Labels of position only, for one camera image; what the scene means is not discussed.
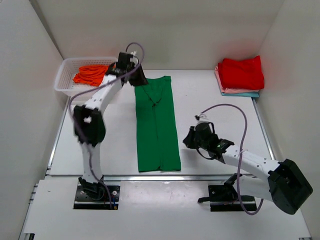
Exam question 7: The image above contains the green t shirt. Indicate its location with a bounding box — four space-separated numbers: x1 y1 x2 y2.
134 76 181 173

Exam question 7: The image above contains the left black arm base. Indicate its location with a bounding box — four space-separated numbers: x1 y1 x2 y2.
73 181 121 211

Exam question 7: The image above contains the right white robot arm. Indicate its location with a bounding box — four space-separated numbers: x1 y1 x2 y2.
183 121 313 215

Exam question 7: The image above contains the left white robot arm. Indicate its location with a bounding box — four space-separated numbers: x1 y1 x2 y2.
72 52 148 201

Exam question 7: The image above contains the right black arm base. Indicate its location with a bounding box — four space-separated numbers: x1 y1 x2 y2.
197 173 257 212

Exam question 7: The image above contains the orange t shirt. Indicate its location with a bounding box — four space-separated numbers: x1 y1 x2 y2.
73 64 109 87

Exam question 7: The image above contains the pink folded t shirt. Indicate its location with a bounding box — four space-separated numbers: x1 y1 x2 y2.
214 66 256 94

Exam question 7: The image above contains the white plastic basket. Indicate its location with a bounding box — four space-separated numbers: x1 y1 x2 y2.
54 56 118 97

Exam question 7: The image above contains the light blue folded t shirt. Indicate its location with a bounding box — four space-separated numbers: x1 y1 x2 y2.
221 92 260 98

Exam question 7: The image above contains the red folded t shirt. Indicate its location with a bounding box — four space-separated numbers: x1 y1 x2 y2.
217 55 265 91

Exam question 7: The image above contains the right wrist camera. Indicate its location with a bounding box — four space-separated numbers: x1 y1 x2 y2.
194 113 209 125

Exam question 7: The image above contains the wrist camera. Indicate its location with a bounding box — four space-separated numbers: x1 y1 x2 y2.
194 113 209 125
130 51 140 64

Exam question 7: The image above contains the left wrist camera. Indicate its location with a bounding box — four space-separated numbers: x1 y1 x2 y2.
130 51 140 64

